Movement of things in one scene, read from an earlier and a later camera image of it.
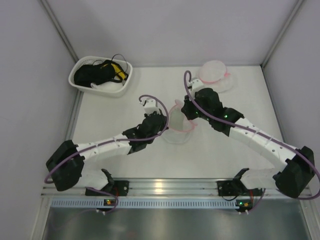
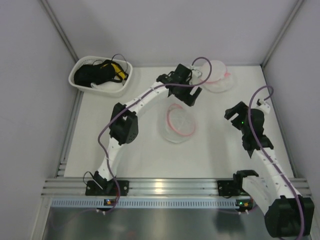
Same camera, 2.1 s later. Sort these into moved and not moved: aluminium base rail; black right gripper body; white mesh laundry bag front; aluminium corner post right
Moved: black right gripper body
Not moved: aluminium corner post right; white mesh laundry bag front; aluminium base rail
